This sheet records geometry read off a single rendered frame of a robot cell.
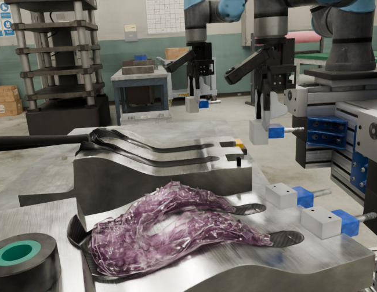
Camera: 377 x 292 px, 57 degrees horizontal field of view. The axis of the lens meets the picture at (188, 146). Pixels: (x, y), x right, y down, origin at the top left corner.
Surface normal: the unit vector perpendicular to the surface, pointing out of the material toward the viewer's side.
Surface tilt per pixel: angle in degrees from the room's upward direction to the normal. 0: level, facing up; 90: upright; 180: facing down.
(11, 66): 90
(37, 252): 0
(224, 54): 90
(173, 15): 90
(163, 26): 90
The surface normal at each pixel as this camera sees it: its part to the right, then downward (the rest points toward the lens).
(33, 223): -0.05, -0.96
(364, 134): -1.00, 0.07
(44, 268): 0.88, 0.09
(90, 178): 0.04, 0.29
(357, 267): 0.33, 0.26
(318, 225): -0.94, 0.15
